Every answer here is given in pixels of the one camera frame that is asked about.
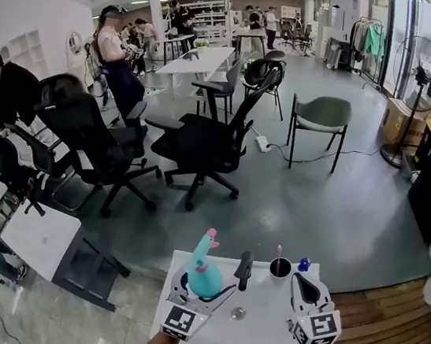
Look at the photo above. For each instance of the round wall mirror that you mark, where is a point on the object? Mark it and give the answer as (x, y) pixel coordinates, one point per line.
(75, 42)

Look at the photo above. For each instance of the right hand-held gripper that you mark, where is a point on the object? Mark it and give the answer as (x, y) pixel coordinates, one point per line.
(317, 328)

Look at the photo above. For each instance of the white power strip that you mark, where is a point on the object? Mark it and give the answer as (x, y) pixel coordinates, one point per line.
(263, 143)

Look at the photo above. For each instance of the cardboard box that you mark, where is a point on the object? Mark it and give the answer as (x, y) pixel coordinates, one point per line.
(399, 121)

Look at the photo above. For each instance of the white desk with black frame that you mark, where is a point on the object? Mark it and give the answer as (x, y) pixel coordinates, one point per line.
(43, 238)

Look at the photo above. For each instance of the black office chair with headrest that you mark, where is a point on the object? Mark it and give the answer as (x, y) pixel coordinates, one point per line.
(263, 72)

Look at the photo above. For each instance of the black chair with white cloth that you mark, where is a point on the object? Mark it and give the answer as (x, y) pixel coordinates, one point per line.
(10, 162)

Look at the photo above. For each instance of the teal spray bottle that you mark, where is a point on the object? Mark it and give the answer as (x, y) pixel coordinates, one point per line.
(205, 283)

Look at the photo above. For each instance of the white cup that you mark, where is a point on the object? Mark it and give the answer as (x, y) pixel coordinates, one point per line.
(279, 277)

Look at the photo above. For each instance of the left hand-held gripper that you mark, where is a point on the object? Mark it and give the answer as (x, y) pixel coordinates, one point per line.
(184, 318)

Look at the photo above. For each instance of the black mesh office chair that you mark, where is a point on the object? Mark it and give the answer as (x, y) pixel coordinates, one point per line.
(207, 142)
(96, 142)

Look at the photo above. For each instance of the black faucet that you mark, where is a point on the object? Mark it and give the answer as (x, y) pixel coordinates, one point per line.
(244, 270)

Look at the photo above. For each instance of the long white table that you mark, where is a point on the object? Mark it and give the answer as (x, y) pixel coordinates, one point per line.
(203, 60)

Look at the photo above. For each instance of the green shell chair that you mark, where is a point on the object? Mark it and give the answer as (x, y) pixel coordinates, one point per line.
(323, 112)

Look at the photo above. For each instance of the metal sink drain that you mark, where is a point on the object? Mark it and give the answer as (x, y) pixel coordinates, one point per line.
(239, 313)

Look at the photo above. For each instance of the clothes rack with garments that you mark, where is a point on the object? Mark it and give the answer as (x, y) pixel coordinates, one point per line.
(371, 42)

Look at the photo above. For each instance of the small blue bottle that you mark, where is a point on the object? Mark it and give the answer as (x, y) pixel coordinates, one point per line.
(304, 264)

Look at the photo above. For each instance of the pink toothbrush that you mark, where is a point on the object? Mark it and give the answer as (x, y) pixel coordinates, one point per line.
(278, 255)

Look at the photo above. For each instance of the grey backed office chair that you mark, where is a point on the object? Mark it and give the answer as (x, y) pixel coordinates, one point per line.
(221, 88)

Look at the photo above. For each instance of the white arched shelf unit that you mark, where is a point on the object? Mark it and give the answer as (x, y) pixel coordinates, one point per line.
(25, 51)

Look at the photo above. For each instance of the black standing fan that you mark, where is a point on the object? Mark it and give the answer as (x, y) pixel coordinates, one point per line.
(420, 76)

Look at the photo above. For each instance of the teal and pink spray head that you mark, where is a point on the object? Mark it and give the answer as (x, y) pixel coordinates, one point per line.
(204, 251)

